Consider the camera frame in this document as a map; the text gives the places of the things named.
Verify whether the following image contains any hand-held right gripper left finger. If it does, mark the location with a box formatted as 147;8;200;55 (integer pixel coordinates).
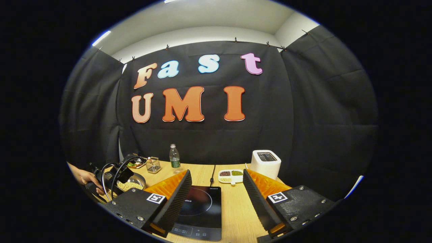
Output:
101;169;192;238

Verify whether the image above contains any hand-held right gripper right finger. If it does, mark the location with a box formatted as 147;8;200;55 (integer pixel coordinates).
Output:
242;169;338;243

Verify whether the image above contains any steel pot with black handle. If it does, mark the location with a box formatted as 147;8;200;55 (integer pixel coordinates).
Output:
103;170;146;197

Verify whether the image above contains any black induction cooktop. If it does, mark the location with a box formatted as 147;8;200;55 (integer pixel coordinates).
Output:
170;185;222;241

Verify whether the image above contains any pile of soybeans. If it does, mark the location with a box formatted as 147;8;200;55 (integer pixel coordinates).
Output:
116;181;144;192

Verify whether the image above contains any white toaster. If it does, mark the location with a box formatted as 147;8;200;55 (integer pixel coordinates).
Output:
250;150;281;180

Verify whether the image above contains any white divided dish of beans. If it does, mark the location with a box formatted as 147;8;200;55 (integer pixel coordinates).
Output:
218;169;244;186

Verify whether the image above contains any clear plastic water bottle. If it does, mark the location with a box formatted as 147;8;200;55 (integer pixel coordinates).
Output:
169;143;181;174

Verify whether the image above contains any black backdrop cloth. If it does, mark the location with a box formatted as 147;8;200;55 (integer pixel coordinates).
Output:
59;25;378;203

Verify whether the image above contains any small ceiling light panel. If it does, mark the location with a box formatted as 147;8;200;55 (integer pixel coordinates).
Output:
92;30;111;47

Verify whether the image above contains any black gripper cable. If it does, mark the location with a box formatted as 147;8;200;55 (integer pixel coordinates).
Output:
101;156;142;202

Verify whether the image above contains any wire mesh basket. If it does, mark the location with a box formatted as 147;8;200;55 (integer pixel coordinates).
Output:
146;157;162;174

